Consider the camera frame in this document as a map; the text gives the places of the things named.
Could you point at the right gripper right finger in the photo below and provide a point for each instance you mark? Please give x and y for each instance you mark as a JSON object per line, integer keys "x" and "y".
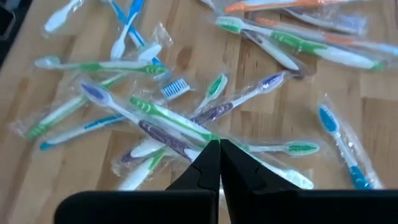
{"x": 295, "y": 207}

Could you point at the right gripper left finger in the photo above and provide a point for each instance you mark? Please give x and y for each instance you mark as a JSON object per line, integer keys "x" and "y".
{"x": 155, "y": 207}

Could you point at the blue toothbrush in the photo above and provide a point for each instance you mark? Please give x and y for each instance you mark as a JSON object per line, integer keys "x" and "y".
{"x": 150, "y": 52}
{"x": 328, "y": 119}
{"x": 93, "y": 123}

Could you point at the white wrapped toothbrush middle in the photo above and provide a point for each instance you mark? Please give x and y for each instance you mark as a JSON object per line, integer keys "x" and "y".
{"x": 129, "y": 21}

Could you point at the black table frame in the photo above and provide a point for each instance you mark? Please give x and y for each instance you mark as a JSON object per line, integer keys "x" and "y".
{"x": 6, "y": 18}

